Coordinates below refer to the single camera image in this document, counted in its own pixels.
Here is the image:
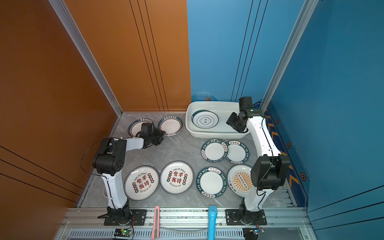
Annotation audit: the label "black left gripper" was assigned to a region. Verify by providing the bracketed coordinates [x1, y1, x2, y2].
[148, 128, 166, 146]

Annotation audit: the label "green red rim plate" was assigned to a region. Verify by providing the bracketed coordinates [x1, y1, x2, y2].
[128, 118, 155, 137]
[191, 110, 217, 129]
[157, 116, 184, 136]

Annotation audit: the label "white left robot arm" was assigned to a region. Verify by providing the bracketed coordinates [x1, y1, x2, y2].
[93, 129, 165, 226]

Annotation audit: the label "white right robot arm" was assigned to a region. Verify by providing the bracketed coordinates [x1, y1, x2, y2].
[227, 109, 290, 225]

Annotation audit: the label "white plastic bin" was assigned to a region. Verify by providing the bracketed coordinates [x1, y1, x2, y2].
[186, 101, 247, 140]

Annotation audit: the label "green lettered rim plate upper-right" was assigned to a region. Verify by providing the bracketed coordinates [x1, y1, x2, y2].
[226, 140, 250, 165]

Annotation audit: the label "green lettered rim plate upper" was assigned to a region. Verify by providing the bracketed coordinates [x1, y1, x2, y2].
[201, 139, 229, 163]

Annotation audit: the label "white plate red characters right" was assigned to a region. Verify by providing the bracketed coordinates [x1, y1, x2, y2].
[160, 161, 194, 195]

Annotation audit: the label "white plate red characters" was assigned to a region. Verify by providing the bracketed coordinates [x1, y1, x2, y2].
[124, 166, 160, 201]
[160, 161, 194, 195]

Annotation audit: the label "white plate red characters left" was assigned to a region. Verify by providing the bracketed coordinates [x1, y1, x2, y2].
[124, 166, 160, 201]

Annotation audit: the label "orange sunburst plate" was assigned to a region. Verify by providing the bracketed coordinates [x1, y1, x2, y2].
[227, 165, 253, 198]

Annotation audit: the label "green lettered rim plate lower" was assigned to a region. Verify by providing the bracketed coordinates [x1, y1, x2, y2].
[196, 167, 228, 199]

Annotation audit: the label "pink utility knife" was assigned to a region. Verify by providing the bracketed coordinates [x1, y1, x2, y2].
[151, 206, 160, 240]

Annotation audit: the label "green circuit board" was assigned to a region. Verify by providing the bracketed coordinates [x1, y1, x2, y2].
[113, 228, 134, 240]

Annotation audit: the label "right small circuit board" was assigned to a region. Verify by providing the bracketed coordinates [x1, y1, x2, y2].
[251, 226, 265, 236]

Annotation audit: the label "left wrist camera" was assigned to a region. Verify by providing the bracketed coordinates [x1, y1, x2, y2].
[140, 122, 155, 137]

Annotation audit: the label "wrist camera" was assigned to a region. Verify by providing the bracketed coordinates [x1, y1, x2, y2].
[239, 97, 254, 112]
[140, 122, 155, 137]

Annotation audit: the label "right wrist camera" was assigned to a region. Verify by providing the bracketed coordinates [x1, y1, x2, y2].
[239, 97, 254, 112]

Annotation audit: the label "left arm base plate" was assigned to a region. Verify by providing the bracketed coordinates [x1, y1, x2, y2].
[104, 209, 147, 226]

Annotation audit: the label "blue handle tool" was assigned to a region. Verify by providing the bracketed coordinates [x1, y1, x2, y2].
[207, 206, 218, 240]

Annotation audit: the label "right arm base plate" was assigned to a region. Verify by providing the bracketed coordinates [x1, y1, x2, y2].
[225, 209, 268, 226]

